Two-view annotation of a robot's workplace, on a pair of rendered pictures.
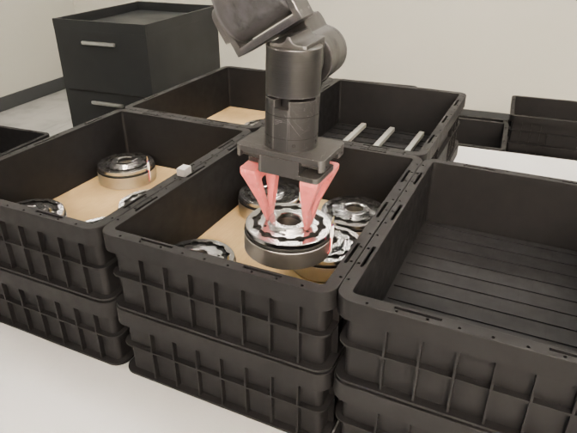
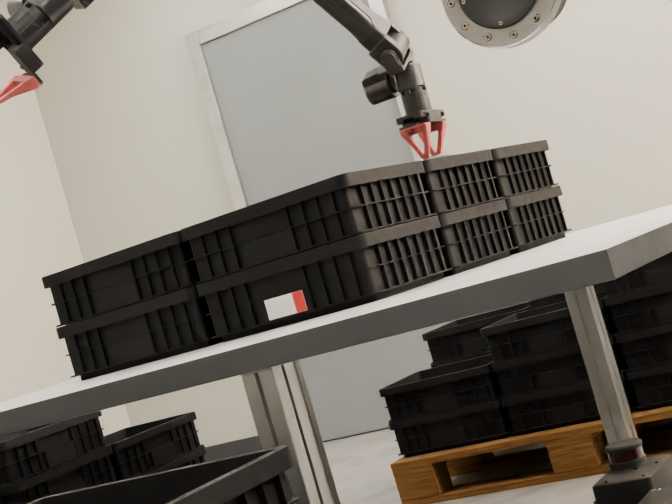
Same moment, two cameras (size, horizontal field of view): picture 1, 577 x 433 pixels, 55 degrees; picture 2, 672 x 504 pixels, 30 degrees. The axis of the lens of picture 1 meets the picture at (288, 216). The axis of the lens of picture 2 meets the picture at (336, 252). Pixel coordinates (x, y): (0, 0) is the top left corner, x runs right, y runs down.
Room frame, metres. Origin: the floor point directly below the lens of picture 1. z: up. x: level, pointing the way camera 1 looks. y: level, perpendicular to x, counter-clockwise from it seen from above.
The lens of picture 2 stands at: (0.41, 2.65, 0.76)
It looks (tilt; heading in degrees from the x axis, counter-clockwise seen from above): 1 degrees up; 279
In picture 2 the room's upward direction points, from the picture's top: 16 degrees counter-clockwise
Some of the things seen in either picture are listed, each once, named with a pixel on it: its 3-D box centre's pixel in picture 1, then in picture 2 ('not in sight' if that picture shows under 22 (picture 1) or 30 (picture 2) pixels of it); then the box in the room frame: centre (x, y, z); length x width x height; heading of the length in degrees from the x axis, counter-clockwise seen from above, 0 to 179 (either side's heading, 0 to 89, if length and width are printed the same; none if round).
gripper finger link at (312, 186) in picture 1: (298, 188); (428, 138); (0.56, -0.01, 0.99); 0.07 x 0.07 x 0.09; 64
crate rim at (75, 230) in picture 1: (112, 161); (302, 201); (0.81, 0.28, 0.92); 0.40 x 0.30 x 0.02; 155
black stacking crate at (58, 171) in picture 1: (116, 190); (310, 226); (0.81, 0.28, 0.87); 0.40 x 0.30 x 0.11; 155
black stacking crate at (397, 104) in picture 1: (369, 139); not in sight; (1.04, -0.16, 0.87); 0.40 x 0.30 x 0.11; 155
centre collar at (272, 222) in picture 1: (288, 221); not in sight; (0.57, 0.00, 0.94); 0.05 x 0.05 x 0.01
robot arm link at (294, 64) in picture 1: (295, 67); (407, 79); (0.57, -0.01, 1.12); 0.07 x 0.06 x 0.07; 159
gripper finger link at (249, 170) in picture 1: (280, 184); (423, 138); (0.57, 0.01, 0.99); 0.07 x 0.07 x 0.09; 64
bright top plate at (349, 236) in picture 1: (326, 243); not in sight; (0.66, -0.05, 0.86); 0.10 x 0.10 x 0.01
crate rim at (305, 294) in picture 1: (282, 197); (382, 185); (0.68, 0.01, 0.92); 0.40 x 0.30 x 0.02; 155
